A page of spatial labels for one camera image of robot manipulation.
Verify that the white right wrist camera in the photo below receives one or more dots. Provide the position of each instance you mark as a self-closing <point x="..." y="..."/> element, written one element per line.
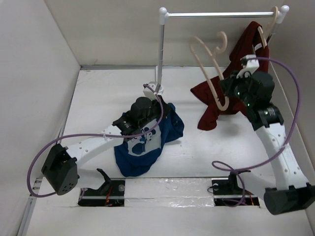
<point x="249" y="65"/>

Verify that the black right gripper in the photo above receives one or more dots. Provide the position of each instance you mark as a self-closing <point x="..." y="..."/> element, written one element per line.
<point x="231" y="80"/>

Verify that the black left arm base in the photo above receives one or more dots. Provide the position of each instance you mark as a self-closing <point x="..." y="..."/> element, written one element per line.
<point x="110" y="194"/>

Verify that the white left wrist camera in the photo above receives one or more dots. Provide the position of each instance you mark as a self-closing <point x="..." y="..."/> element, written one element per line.
<point x="152" y="89"/>

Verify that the wooden hanger with shirt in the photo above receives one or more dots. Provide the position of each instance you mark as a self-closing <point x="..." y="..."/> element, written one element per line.
<point x="263" y="32"/>

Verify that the blue printed t-shirt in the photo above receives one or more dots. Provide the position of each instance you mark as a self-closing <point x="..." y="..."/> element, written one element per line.
<point x="136" y="156"/>

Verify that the white clothes rack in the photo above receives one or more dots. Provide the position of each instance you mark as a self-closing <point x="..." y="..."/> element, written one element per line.
<point x="164" y="15"/>

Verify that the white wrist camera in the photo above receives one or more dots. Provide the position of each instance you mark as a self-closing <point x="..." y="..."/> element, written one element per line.
<point x="249" y="65"/>
<point x="152" y="89"/>

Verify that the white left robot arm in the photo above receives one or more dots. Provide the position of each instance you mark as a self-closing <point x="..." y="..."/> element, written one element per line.
<point x="62" y="163"/>

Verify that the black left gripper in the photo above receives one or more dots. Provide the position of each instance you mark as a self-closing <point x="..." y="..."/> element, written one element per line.
<point x="156" y="103"/>

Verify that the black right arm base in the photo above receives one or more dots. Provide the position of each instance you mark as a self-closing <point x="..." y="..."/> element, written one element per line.
<point x="227" y="193"/>

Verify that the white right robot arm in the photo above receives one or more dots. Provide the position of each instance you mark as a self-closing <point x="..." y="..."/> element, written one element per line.
<point x="291" y="191"/>

